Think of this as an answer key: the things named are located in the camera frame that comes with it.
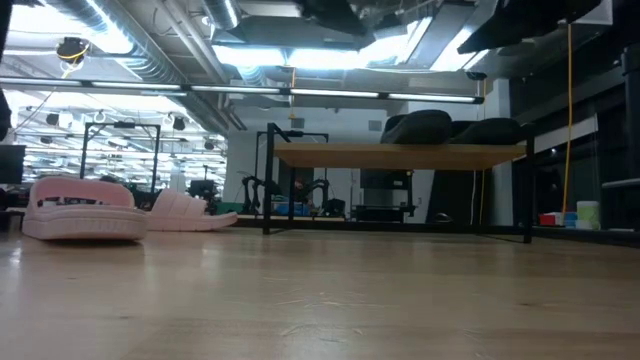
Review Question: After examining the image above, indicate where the black slide sandal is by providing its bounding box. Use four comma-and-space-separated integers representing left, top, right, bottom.
379, 109, 454, 146
449, 117, 537, 146

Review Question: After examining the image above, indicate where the pink slide sandal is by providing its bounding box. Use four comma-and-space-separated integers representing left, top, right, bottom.
21, 175, 150, 242
144, 188, 239, 233

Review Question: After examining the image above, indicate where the blue bin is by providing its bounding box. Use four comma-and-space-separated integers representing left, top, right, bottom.
273, 201, 311, 217

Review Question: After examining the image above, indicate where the black screen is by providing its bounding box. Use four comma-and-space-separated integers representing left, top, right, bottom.
359, 169, 414, 190
0, 144, 26, 185

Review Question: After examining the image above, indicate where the long LED light bar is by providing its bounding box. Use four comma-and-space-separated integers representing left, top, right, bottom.
0, 77, 485, 105

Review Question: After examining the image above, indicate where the white and green canister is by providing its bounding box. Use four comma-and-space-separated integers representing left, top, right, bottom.
576, 200, 601, 231

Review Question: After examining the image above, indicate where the black side desk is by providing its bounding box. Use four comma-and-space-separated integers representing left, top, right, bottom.
530, 225, 640, 247

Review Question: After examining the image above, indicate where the yellow hanging cable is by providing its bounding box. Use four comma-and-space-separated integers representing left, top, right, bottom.
561, 23, 574, 216

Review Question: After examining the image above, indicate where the black ceiling cable reel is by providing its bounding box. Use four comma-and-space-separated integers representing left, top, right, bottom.
55, 36, 91, 65

